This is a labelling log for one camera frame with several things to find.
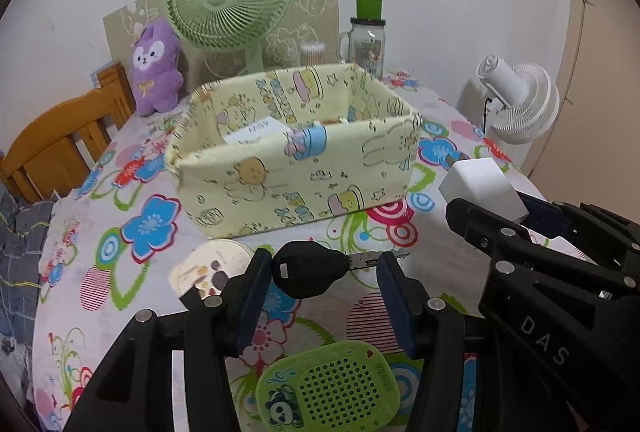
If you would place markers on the white 45W charger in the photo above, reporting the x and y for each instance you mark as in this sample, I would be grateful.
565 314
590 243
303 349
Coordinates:
259 130

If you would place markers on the white standing fan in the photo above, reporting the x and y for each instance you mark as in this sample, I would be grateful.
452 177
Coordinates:
528 99

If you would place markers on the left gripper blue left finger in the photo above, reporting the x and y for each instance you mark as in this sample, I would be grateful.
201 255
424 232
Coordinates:
250 297

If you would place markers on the cotton swab container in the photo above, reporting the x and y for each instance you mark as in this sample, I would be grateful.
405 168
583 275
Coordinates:
312 53

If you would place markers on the purple plush toy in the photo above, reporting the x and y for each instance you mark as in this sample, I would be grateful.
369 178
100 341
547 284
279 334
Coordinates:
155 78

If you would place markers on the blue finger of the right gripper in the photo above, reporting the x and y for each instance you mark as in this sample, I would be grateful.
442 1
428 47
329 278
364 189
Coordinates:
543 218

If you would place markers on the grey plaid bedding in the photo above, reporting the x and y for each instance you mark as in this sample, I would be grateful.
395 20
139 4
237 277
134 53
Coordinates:
24 229

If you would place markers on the beige cartoon board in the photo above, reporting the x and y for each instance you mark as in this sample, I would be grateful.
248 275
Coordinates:
305 21

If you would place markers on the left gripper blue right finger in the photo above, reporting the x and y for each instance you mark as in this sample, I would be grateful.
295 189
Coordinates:
394 286

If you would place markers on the yellow cartoon fabric box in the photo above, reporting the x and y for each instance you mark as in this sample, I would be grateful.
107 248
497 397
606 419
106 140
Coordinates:
311 173

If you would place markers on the white cube charger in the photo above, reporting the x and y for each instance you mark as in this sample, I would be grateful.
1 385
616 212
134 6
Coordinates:
481 182

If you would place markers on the wooden chair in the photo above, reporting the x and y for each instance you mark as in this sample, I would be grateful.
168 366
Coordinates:
44 159

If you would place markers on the glass jar green lid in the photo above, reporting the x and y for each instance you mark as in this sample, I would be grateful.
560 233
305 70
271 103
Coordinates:
364 43

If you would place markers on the black car key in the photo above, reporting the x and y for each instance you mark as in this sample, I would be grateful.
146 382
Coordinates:
306 269

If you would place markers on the floral tablecloth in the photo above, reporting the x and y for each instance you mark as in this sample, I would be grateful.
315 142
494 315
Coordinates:
113 243

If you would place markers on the green perforated speaker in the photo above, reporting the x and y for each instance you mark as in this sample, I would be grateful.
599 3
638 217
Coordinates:
343 386

